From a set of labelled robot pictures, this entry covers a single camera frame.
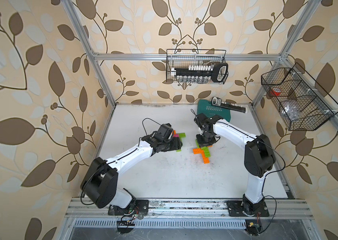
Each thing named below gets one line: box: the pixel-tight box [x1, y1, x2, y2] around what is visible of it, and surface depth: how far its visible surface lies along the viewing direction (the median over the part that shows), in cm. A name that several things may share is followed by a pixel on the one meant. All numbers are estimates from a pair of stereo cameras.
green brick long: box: [201, 146, 211, 158], surface depth 91 cm
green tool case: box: [197, 99, 231, 123], surface depth 114 cm
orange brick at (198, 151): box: [192, 148, 205, 155], surface depth 90 cm
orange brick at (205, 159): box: [202, 154, 210, 164], surface depth 88 cm
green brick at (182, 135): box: [179, 132, 186, 142], surface depth 103 cm
